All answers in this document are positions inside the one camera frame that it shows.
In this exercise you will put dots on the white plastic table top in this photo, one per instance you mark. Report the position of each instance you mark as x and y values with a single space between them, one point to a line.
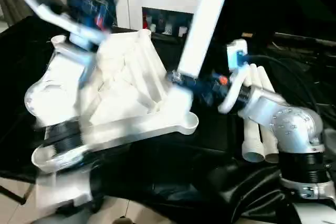
131 124

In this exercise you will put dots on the black stand leg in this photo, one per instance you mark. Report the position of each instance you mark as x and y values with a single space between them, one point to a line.
13 195

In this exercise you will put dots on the white plastic table leg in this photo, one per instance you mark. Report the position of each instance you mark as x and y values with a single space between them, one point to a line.
205 19
271 148
270 85
253 148

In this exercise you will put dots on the black metal rail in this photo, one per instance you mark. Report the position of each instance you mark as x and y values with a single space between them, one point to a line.
304 37

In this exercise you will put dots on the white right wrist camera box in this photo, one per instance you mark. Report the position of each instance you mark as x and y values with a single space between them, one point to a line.
237 53

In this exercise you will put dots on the black mat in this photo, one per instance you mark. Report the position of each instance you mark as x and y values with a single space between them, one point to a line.
157 192

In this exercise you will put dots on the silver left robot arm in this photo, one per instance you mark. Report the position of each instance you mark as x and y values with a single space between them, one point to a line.
58 93

